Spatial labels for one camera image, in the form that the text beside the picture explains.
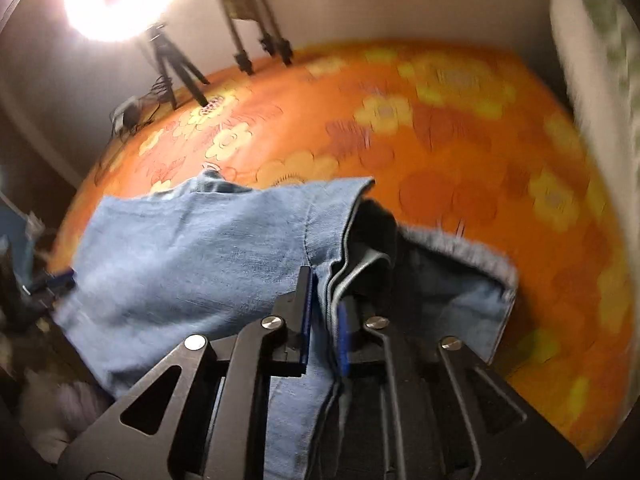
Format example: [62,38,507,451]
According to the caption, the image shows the silver tripod legs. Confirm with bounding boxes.
[219,0,294,75]

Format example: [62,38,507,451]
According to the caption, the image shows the black cable with inline remote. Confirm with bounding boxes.
[92,71,174,174]

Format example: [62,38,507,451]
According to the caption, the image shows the green striped white pillow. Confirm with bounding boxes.
[548,0,640,241]

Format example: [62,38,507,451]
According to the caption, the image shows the orange floral bedsheet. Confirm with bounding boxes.
[51,40,634,457]

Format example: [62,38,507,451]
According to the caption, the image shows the black mini tripod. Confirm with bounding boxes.
[137,23,209,110]

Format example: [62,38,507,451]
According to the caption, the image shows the light blue denim jeans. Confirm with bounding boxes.
[54,170,518,479]

